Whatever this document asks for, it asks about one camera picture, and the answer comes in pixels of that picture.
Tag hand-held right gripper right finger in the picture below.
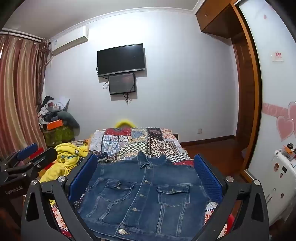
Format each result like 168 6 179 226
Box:
194 153 270 241

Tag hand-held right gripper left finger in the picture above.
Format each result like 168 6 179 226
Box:
21 153 99 241

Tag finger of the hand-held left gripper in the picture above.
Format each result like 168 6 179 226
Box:
0 143 38 168
5 147 58 184

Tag blue denim jeans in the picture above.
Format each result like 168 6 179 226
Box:
77 152 212 240

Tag yellow fleece garment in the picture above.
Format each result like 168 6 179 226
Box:
39 143 89 205

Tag navy patterned cloth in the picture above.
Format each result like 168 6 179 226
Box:
89 152 109 164

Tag green patterned bag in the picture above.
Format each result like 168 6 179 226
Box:
43 126 74 147

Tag orange box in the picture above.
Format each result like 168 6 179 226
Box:
46 119 64 130

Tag floral bed sheet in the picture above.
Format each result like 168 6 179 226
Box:
48 198 234 240

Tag pile of mixed clutter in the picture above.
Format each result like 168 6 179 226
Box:
37 95 71 127

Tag striped brown curtain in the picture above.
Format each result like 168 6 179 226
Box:
0 32 50 160

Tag patchwork printed blanket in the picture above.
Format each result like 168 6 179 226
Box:
88 127 219 212

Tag yellow curved plastic object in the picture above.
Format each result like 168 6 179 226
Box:
115 119 136 128

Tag white appliance with stickers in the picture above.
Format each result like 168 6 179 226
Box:
261 143 296 223

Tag brown wooden door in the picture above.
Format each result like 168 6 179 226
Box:
195 0 263 177

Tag pink heart sticker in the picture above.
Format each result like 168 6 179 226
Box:
262 101 296 142

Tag white sliding door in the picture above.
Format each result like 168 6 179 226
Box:
238 0 296 209

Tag red and white notice sticker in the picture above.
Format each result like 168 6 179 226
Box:
272 50 285 62

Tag small black wall monitor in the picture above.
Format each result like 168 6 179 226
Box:
109 73 136 95

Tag white wall air conditioner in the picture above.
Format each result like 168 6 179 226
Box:
50 26 89 55

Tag black wall television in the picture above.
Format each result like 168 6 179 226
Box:
97 43 146 77

